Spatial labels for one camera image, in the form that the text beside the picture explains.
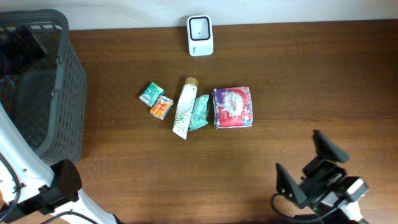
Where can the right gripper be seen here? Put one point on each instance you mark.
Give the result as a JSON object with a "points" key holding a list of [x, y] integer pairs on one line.
{"points": [[320, 176]]}

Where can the red purple tissue pack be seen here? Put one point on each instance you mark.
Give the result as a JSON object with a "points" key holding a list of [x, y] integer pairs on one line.
{"points": [[232, 107]]}

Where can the teal wet wipes pouch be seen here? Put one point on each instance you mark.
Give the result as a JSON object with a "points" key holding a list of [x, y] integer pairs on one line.
{"points": [[200, 113]]}

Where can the white tube with cork cap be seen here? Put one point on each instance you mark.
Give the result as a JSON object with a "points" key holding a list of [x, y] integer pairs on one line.
{"points": [[185, 106]]}

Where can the green pocket tissue pack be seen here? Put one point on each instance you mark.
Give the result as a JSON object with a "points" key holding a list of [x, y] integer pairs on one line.
{"points": [[151, 94]]}

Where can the orange pocket tissue pack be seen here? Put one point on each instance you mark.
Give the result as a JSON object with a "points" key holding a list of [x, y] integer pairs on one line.
{"points": [[161, 107]]}

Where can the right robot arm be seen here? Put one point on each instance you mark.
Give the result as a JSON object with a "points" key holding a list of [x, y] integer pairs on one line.
{"points": [[339, 206]]}

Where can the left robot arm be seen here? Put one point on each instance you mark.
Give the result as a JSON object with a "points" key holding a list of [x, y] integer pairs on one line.
{"points": [[29, 185]]}

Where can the white barcode scanner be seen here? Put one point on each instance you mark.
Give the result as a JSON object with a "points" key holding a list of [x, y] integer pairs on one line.
{"points": [[200, 35]]}

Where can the dark grey plastic basket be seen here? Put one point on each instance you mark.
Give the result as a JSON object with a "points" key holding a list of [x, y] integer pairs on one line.
{"points": [[46, 102]]}

